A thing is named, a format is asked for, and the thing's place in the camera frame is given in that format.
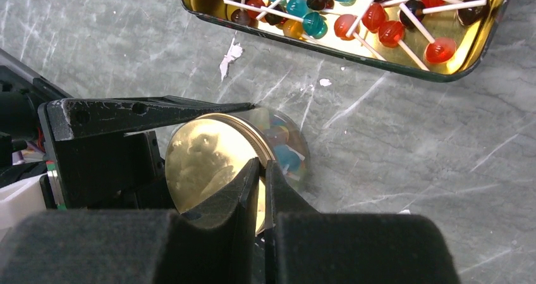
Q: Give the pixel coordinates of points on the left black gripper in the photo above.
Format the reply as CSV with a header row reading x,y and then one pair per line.
x,y
105,151

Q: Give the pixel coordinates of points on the clear glass jar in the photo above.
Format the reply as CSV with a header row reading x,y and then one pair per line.
x,y
285,141

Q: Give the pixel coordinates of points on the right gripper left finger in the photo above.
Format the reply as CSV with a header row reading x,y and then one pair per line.
x,y
213,243

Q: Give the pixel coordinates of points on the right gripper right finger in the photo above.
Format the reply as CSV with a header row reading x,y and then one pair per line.
x,y
303,245

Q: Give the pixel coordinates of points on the gold square candy tin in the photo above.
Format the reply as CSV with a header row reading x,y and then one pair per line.
x,y
435,40

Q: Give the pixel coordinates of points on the gold round jar lid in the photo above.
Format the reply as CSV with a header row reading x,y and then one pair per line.
x,y
207,153

